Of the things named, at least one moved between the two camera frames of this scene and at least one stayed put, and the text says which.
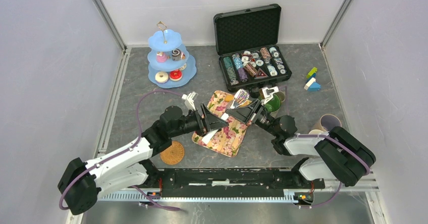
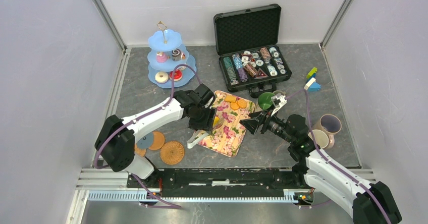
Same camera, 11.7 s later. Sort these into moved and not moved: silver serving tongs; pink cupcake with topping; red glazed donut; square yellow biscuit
Moved: silver serving tongs
Not moved: red glazed donut; pink cupcake with topping; square yellow biscuit
